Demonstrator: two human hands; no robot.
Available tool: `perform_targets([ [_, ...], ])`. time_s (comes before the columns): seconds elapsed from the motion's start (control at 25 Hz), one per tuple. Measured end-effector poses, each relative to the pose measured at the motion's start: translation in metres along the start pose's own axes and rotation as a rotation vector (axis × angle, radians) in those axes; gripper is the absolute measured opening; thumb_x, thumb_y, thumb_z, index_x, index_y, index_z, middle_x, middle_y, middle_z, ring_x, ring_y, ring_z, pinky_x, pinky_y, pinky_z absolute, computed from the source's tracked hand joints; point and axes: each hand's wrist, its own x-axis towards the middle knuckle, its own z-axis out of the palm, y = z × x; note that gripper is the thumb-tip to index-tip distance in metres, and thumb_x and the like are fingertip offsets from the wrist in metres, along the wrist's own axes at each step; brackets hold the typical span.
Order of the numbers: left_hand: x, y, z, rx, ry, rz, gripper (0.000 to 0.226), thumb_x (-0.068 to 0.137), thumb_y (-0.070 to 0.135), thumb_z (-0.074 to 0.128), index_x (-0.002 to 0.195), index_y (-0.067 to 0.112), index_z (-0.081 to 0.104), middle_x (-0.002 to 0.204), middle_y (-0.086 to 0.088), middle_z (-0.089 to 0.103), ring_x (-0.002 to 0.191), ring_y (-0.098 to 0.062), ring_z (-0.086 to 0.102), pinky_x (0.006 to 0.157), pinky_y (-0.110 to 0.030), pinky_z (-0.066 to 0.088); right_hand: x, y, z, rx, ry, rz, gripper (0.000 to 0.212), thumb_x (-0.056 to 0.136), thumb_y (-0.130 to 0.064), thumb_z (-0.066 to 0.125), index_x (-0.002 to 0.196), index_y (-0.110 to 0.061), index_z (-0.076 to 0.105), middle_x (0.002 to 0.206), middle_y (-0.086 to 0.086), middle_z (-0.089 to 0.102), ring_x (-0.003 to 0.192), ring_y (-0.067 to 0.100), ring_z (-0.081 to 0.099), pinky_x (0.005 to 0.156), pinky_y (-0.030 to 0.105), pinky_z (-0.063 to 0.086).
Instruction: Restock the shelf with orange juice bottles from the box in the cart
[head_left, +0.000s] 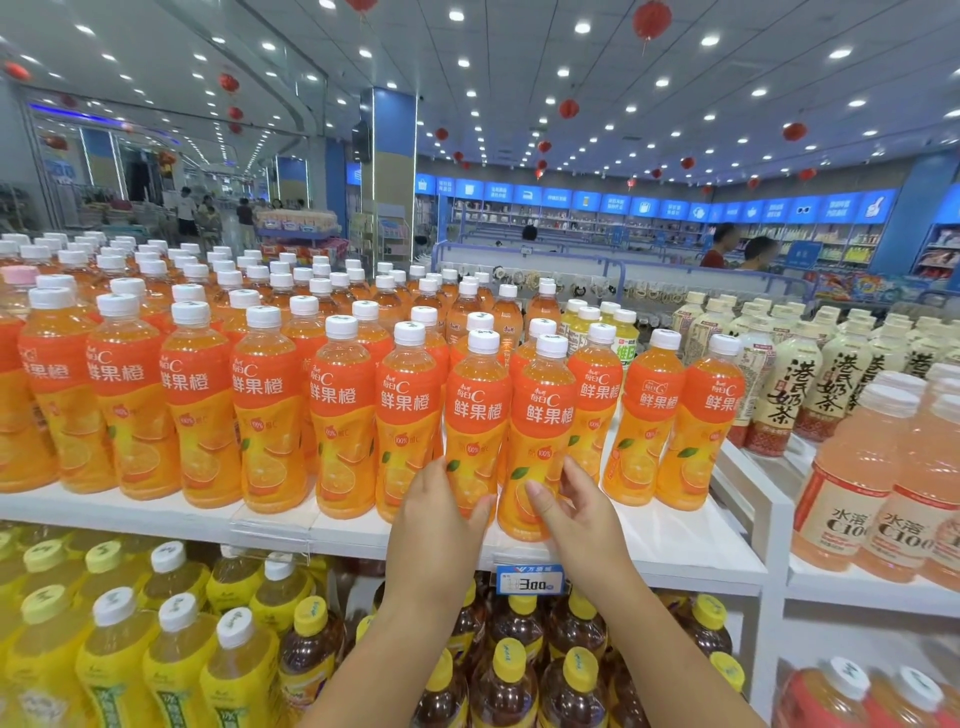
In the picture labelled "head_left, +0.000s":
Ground person's right hand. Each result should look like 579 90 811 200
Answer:
524 455 646 601

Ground person's left hand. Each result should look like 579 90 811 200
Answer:
386 457 498 601

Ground orange juice bottles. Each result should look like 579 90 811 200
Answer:
0 230 564 496

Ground person's right forearm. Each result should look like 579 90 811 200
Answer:
592 577 766 728

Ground person's left forearm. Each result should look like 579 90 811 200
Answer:
299 588 474 728

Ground white railed shelf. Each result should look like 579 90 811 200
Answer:
708 434 960 728

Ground rows of peach drink bottles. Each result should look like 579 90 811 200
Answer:
772 656 960 728

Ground yellow cap bottles lower shelf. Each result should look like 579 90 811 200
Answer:
74 539 316 728

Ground blue white price tag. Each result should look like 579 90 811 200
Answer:
494 563 565 598

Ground rows of yellow cap bottles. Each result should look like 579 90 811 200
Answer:
277 569 751 728

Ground rows of cream tea bottles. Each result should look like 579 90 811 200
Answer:
671 290 960 459

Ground blue illuminated sign band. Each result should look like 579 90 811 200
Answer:
414 173 960 226

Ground blue beige pillar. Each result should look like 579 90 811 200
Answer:
359 86 418 260

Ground white accessory display racks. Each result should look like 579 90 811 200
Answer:
0 183 174 241

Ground blue rail display counter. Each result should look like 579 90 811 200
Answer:
431 239 811 301

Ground blue wall pillar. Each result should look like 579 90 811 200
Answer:
869 153 960 275

